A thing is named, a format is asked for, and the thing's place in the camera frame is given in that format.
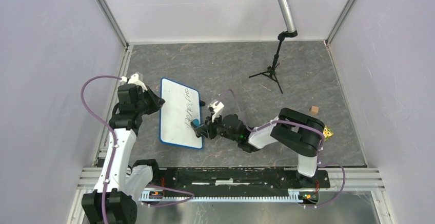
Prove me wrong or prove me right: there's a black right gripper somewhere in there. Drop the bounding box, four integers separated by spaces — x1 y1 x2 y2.
196 113 239 144

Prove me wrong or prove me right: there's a blue whiteboard eraser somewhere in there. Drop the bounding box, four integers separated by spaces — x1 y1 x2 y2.
190 119 201 129

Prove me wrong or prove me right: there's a blue framed whiteboard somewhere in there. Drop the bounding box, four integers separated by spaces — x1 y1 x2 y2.
159 77 204 150

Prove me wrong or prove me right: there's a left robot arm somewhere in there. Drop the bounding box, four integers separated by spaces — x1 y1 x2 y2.
82 82 165 223

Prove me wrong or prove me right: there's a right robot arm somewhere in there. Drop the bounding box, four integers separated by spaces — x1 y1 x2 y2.
190 108 326 187

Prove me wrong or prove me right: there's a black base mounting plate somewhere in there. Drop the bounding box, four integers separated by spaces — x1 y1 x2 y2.
151 167 331 197

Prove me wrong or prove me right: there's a black tripod stand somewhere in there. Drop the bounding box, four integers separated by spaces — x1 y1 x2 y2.
248 30 298 94

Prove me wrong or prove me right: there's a small wooden cube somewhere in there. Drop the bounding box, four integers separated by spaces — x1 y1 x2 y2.
309 106 320 115

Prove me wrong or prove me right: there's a yellow toy block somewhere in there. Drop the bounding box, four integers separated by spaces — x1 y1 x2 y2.
323 126 334 141

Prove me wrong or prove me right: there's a silver pole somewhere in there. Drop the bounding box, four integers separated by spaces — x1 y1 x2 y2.
278 0 298 37

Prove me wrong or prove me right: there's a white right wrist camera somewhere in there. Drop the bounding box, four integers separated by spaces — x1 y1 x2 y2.
208 100 225 122

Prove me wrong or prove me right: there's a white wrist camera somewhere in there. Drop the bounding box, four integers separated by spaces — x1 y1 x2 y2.
121 73 148 91
208 100 225 122

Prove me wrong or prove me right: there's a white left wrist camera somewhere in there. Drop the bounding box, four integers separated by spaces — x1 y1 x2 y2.
121 73 148 91

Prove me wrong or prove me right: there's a slotted cable duct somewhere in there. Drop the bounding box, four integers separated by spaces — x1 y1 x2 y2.
139 190 303 203

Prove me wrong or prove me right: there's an aluminium frame rail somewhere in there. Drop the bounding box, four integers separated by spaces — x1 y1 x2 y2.
77 167 385 192

